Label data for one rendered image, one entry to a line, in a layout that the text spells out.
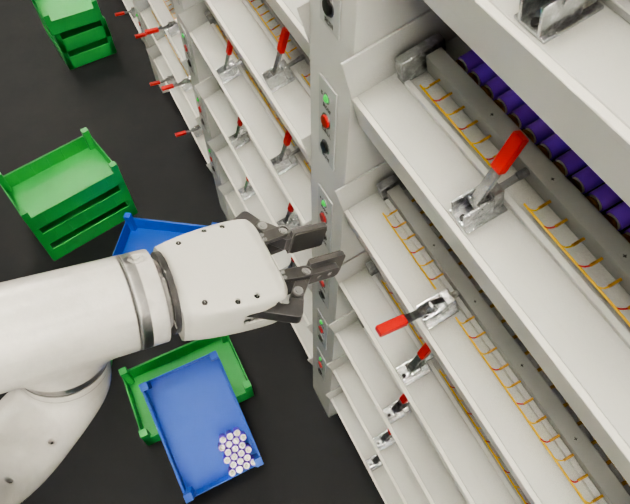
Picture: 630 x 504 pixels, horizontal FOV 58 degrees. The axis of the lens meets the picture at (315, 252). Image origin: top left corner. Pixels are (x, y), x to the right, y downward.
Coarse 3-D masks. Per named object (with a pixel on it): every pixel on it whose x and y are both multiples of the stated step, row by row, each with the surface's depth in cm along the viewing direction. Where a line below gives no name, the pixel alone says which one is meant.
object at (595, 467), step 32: (416, 224) 67; (448, 256) 65; (480, 320) 61; (480, 352) 61; (512, 352) 58; (512, 384) 58; (544, 384) 56; (544, 416) 56; (576, 448) 53; (608, 480) 52
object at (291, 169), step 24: (192, 24) 122; (216, 24) 122; (216, 48) 119; (216, 72) 116; (240, 72) 114; (240, 96) 111; (264, 96) 110; (264, 120) 107; (264, 144) 105; (288, 144) 97; (288, 168) 101; (288, 192) 99
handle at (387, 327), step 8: (416, 312) 62; (424, 312) 62; (432, 312) 63; (392, 320) 61; (400, 320) 62; (408, 320) 62; (376, 328) 61; (384, 328) 61; (392, 328) 61; (400, 328) 62
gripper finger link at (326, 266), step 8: (320, 256) 54; (328, 256) 54; (336, 256) 55; (344, 256) 55; (312, 264) 54; (320, 264) 54; (328, 264) 55; (336, 264) 55; (320, 272) 54; (328, 272) 55; (336, 272) 56; (304, 280) 53; (312, 280) 55; (320, 280) 55; (296, 288) 52; (304, 288) 52; (296, 296) 52
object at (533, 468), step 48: (336, 192) 69; (384, 192) 71; (384, 240) 70; (432, 288) 66; (480, 288) 65; (432, 336) 64; (480, 384) 60; (528, 432) 57; (528, 480) 55; (576, 480) 54
